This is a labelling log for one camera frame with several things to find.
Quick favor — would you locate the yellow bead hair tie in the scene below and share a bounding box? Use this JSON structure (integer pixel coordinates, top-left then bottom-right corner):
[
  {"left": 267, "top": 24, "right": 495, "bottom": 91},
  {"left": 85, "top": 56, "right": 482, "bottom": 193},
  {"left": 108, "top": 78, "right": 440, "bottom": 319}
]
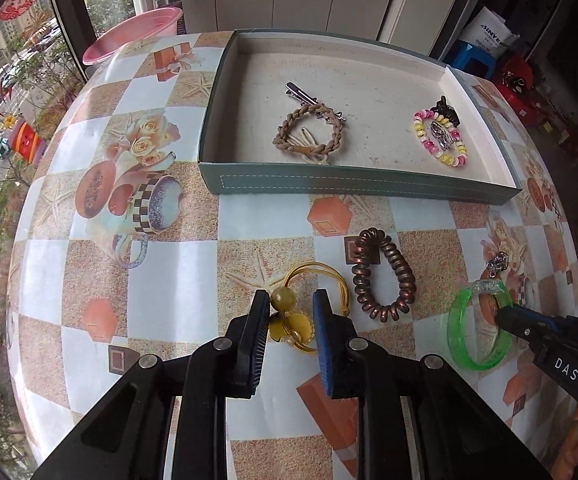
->
[{"left": 267, "top": 260, "right": 351, "bottom": 354}]

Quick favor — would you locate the green translucent bangle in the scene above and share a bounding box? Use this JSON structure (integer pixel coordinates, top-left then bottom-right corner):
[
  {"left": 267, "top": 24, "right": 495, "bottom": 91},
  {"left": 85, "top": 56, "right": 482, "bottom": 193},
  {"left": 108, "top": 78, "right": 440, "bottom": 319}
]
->
[{"left": 447, "top": 280, "right": 513, "bottom": 372}]

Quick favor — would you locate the pink yellow spiral bracelet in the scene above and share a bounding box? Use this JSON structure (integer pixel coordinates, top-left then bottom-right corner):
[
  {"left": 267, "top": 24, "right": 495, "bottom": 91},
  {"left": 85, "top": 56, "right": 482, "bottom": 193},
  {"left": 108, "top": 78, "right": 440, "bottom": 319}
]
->
[{"left": 412, "top": 107, "right": 470, "bottom": 172}]

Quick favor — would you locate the brown braided hair tie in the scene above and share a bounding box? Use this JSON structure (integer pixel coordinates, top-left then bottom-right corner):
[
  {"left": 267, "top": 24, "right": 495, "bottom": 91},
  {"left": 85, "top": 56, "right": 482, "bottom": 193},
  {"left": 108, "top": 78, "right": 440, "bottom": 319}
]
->
[{"left": 271, "top": 102, "right": 346, "bottom": 167}]

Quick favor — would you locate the black claw hair clip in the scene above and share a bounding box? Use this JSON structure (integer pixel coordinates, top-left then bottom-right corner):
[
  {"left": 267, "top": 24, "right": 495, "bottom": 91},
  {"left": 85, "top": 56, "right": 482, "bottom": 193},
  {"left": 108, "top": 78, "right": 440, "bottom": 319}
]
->
[{"left": 431, "top": 96, "right": 460, "bottom": 127}]

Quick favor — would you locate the metal alligator hair clip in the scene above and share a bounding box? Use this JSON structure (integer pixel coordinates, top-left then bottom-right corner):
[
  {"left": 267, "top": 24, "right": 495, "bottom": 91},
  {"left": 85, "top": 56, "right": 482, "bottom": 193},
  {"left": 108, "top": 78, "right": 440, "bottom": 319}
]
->
[{"left": 284, "top": 81, "right": 346, "bottom": 123}]

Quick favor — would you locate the patterned checkered tablecloth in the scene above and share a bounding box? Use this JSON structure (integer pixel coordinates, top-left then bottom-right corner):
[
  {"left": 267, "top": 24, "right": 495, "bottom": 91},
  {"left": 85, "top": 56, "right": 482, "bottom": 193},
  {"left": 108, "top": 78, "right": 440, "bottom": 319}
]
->
[{"left": 8, "top": 32, "right": 578, "bottom": 462}]

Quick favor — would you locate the red plastic chair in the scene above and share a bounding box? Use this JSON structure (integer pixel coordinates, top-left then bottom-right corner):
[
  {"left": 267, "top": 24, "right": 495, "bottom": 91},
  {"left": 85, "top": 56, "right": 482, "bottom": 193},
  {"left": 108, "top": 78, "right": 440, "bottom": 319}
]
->
[{"left": 492, "top": 51, "right": 546, "bottom": 127}]

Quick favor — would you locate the green shallow tray box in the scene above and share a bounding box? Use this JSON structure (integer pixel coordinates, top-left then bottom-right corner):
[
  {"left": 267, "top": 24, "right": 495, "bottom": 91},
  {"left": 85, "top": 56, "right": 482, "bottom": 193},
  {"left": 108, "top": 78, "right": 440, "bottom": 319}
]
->
[{"left": 199, "top": 29, "right": 521, "bottom": 205}]

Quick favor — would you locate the blue plastic stool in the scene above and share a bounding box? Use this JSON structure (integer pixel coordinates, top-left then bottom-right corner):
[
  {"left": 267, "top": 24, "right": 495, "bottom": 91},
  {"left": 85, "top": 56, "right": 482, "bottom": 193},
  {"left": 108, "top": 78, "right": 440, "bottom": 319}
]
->
[{"left": 444, "top": 40, "right": 496, "bottom": 79}]

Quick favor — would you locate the white printed bag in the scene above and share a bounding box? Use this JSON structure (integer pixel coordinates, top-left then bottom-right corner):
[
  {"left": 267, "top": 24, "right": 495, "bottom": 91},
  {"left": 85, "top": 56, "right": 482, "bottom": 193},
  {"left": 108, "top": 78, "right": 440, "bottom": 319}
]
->
[{"left": 459, "top": 6, "right": 519, "bottom": 58}]

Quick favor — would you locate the pink plastic basin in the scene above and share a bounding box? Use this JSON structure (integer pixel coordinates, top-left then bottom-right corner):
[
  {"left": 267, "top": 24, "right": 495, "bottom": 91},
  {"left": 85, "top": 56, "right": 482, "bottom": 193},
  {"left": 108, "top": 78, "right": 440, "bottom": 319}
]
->
[{"left": 82, "top": 6, "right": 184, "bottom": 66}]

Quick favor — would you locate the brown spiral hair tie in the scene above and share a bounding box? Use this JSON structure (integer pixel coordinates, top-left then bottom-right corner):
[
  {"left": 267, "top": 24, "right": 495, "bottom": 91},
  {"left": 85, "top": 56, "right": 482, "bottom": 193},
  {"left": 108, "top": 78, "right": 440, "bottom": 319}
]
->
[{"left": 350, "top": 226, "right": 418, "bottom": 324}]

